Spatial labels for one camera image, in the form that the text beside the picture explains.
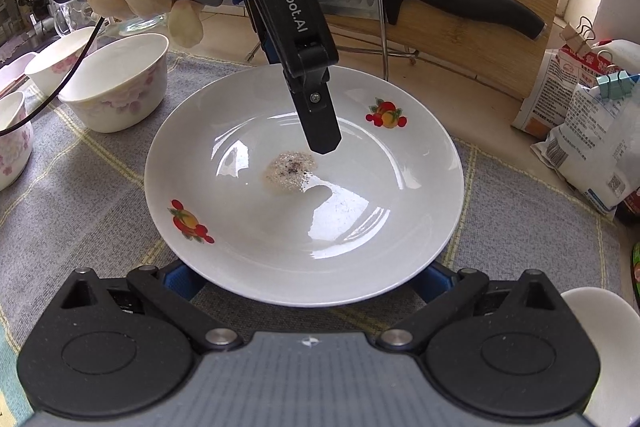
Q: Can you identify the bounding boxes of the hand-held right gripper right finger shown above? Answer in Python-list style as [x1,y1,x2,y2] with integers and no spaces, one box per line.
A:
[376,261,571,352]

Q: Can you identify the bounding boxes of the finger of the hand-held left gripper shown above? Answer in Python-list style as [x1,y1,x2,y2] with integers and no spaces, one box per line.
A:
[247,0,283,66]
[286,66,344,156]

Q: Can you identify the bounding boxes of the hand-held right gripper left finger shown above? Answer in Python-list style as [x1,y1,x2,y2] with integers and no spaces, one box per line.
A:
[55,259,242,354]

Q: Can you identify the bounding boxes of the white plate stained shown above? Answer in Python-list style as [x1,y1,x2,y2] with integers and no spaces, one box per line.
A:
[144,66,465,307]

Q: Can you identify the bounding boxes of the white bowl pink flowers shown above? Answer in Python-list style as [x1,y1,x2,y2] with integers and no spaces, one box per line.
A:
[58,33,169,134]
[0,91,35,192]
[24,27,101,98]

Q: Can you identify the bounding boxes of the white plate fruit print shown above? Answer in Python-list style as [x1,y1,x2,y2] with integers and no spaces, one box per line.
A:
[560,287,633,413]

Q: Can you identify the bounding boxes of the grey checked dish mat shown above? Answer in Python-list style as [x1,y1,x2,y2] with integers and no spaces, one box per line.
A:
[0,49,626,427]

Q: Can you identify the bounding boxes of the clear glass mug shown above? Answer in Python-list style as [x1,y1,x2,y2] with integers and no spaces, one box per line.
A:
[52,0,108,38]

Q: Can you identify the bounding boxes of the white printed bag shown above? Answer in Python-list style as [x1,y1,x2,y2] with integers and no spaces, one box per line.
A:
[530,82,640,220]

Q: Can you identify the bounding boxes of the red and white bag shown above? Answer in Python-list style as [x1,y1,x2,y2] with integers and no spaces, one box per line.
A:
[511,47,613,140]

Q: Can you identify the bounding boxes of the teal binder clip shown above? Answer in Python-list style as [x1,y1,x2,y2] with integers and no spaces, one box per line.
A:
[595,72,640,100]

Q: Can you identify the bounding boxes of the white plastic packet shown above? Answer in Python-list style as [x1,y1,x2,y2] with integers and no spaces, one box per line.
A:
[592,39,640,75]

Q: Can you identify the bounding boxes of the black cable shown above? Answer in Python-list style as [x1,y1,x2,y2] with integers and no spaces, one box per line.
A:
[0,14,107,138]

